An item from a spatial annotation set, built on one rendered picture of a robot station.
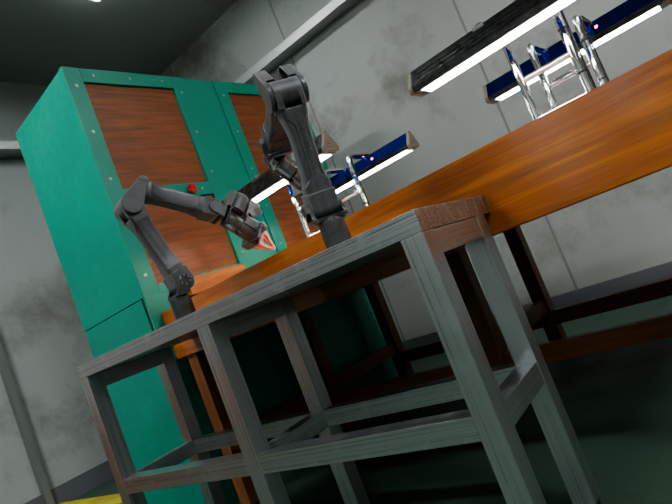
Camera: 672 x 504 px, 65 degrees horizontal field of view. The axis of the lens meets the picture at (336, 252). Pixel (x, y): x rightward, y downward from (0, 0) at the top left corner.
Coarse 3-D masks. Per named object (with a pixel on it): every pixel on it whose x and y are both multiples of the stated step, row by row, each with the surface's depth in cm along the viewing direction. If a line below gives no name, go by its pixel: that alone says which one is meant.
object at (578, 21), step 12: (576, 24) 162; (588, 24) 173; (588, 36) 161; (528, 48) 172; (540, 48) 178; (588, 48) 161; (600, 60) 161; (600, 72) 160; (552, 84) 169; (600, 84) 161; (552, 96) 170
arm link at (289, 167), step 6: (282, 156) 145; (270, 162) 148; (276, 162) 144; (282, 162) 143; (288, 162) 144; (294, 162) 147; (276, 168) 144; (282, 168) 144; (288, 168) 145; (294, 168) 146; (282, 174) 145; (288, 174) 145
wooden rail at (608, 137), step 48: (624, 96) 95; (528, 144) 107; (576, 144) 102; (624, 144) 97; (432, 192) 122; (480, 192) 115; (528, 192) 109; (576, 192) 103; (240, 288) 169; (336, 288) 145
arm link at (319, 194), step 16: (288, 80) 117; (288, 96) 116; (304, 96) 117; (288, 112) 117; (304, 112) 118; (288, 128) 118; (304, 128) 118; (304, 144) 118; (304, 160) 119; (320, 160) 120; (304, 176) 119; (320, 176) 120; (304, 192) 121; (320, 192) 120; (320, 208) 120; (336, 208) 121
